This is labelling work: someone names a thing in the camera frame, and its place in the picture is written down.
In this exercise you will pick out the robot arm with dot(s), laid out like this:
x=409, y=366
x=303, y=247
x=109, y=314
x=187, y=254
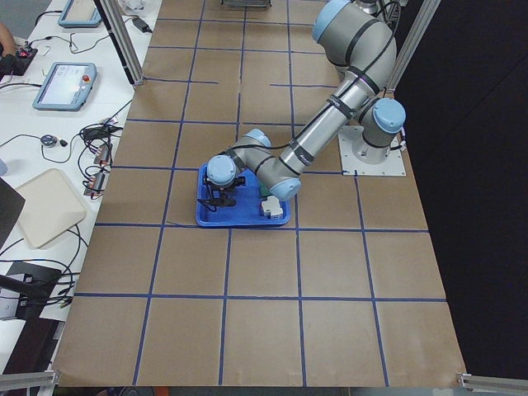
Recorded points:
x=363, y=50

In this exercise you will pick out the far teach pendant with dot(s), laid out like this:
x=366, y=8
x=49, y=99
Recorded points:
x=79, y=14

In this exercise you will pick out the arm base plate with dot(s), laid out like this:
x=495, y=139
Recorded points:
x=360, y=159

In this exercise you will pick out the near teach pendant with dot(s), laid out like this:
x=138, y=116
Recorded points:
x=66, y=87

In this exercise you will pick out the round silver puck device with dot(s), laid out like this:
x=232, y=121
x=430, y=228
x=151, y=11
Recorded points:
x=48, y=140

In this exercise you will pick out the aluminium frame post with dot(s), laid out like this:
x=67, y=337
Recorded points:
x=116, y=29

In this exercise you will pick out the beige plastic tray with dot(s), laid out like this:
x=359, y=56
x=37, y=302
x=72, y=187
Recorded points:
x=51, y=207

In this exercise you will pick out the black power adapter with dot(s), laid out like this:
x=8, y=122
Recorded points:
x=141, y=25

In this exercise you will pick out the blue plastic tray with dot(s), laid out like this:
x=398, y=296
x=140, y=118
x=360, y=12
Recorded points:
x=247, y=212

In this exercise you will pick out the white circuit breaker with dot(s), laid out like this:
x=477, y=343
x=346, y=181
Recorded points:
x=270, y=207

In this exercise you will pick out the green terminal block module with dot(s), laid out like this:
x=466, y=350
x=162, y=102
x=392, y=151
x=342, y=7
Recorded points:
x=264, y=192

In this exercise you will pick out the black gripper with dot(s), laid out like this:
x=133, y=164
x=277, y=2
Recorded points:
x=238, y=181

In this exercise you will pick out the teach pendant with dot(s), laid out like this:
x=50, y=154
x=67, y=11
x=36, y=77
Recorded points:
x=79, y=14
x=66, y=87

